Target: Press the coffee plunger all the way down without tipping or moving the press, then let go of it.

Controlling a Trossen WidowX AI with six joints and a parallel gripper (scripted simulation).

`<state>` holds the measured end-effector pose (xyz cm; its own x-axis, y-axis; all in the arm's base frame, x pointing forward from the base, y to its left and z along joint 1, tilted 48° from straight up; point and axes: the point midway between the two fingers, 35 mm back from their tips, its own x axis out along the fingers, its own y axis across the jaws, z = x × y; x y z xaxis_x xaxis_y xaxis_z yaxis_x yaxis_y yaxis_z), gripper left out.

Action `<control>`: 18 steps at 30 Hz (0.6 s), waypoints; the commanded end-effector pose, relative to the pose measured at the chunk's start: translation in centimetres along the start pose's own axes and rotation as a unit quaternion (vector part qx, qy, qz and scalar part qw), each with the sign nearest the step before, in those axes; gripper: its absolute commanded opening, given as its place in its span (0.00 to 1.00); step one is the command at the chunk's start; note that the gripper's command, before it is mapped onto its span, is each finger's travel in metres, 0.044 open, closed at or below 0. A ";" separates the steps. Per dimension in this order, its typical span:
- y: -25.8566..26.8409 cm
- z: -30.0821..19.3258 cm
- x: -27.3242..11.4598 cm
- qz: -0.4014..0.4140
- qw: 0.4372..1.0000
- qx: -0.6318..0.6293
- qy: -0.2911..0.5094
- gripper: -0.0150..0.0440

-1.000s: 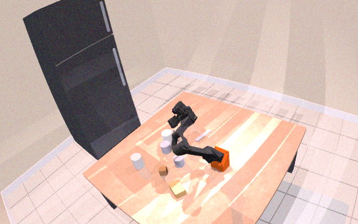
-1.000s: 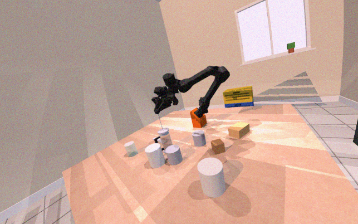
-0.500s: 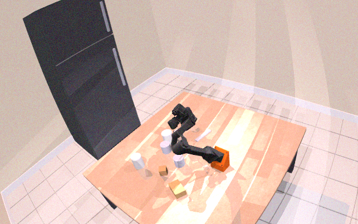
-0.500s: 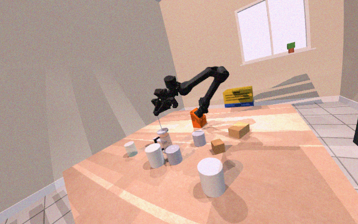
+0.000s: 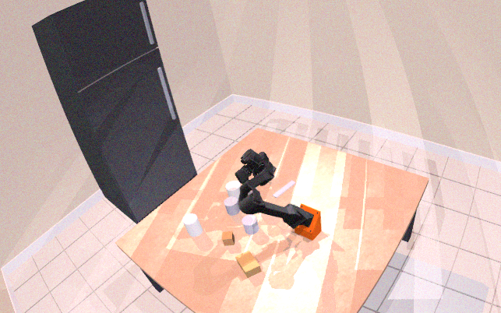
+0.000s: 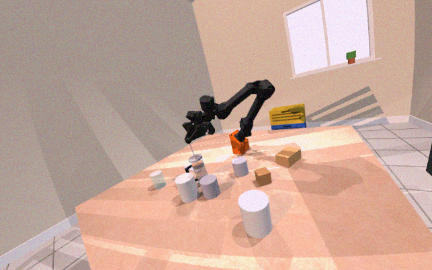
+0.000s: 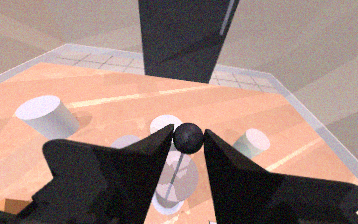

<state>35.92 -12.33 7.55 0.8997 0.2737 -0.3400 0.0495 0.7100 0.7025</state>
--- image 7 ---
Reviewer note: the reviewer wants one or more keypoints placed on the small brown cube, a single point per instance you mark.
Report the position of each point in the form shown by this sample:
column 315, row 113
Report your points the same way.
column 13, row 206

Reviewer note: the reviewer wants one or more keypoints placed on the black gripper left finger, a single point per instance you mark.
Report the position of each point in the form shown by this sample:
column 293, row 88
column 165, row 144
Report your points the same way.
column 135, row 169

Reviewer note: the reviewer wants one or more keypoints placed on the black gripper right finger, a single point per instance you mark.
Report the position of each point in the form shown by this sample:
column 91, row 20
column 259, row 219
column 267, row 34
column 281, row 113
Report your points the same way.
column 245, row 193

